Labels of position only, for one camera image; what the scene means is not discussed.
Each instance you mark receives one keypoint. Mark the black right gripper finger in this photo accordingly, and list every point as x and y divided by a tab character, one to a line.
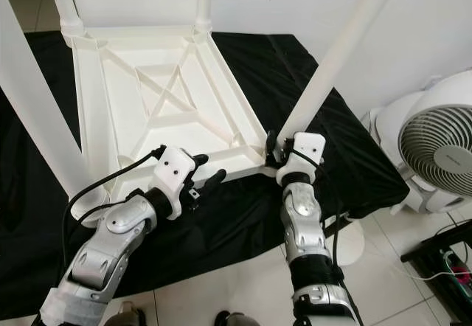
271	146

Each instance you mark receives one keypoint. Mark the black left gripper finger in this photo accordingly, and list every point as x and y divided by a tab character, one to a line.
212	182
198	160

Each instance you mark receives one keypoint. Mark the white plastic table top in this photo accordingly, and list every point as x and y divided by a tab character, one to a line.
118	134

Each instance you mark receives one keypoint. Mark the white plastic table leg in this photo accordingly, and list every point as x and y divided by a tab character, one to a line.
65	1
44	119
203	5
339	46

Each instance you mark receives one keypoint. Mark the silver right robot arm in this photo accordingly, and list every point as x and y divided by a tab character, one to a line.
302	223

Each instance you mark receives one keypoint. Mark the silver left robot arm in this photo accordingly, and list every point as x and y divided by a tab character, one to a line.
103	252

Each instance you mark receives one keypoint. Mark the black table cloth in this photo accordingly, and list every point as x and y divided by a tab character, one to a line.
354	134

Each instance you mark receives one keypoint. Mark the white round base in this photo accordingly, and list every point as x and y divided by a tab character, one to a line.
350	245

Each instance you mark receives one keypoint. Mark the robot right leg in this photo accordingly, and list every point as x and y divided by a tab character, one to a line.
237	318

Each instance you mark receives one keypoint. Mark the robot leg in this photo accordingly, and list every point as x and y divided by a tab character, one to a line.
237	318
127	315

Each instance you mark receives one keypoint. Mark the robot left leg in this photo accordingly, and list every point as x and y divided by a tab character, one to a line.
127	315

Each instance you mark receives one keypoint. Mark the white floor fan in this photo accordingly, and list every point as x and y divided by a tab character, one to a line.
428	134

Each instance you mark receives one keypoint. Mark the black floor object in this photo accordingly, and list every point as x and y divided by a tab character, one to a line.
442	263

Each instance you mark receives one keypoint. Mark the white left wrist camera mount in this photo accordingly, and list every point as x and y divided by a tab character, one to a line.
173	167

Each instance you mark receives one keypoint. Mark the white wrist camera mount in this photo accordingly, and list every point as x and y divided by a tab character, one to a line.
306	147
173	167

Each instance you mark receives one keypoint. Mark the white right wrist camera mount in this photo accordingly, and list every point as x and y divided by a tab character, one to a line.
306	147

